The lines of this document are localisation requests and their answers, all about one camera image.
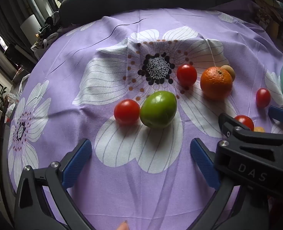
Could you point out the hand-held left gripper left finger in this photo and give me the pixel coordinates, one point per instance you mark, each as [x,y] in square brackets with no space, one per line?
[77,164]

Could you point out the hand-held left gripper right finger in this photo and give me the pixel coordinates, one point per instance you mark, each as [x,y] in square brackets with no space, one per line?
[203,164]

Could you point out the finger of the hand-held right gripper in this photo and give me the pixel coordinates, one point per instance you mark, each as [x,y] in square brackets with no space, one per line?
[227,123]
[281,115]

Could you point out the brown round fruit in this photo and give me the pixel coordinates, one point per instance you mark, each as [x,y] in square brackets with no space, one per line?
[259,129]
[229,70]

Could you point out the person's left hand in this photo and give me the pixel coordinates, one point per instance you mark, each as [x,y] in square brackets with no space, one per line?
[122,226]

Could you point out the small red tomato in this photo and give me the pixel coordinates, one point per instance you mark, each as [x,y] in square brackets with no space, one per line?
[263,97]

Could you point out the orange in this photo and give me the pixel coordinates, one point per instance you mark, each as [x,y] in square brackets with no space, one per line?
[216,83]

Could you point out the green round fruit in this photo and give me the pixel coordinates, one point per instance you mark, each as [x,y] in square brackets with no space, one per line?
[158,109]

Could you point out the white plastic bag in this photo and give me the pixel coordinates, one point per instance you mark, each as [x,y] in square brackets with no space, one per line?
[14,98]

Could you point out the potted plant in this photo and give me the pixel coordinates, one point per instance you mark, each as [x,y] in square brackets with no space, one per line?
[1,95]

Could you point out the stack of folded colourful clothes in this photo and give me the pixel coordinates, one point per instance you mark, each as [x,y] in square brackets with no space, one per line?
[266,2]

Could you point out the pile of dark clothes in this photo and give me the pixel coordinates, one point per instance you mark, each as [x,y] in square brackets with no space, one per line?
[46,28]

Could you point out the white board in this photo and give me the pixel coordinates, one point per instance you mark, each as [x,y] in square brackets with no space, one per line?
[30,26]

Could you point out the long dark grey cushion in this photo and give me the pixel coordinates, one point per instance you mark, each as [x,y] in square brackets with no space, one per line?
[132,0]

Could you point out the grey curtain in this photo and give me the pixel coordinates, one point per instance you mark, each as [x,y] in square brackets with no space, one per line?
[12,4]

